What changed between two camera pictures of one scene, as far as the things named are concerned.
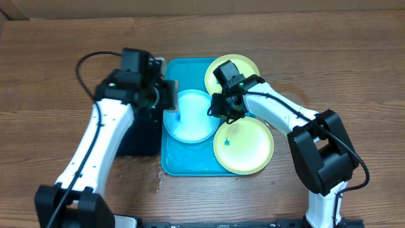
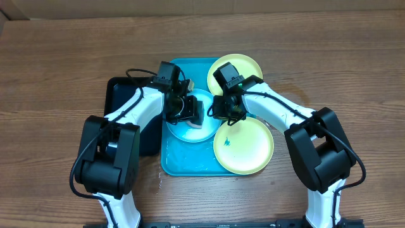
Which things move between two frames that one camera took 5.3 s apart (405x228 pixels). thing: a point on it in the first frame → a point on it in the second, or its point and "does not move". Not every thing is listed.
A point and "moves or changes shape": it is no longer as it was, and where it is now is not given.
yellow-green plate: [246, 66] does not move
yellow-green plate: [244, 146] does not move
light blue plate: [192, 123] does not move
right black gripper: [219, 112] does not move
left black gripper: [158, 107] → [192, 112]
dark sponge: [170, 94] moves or changes shape
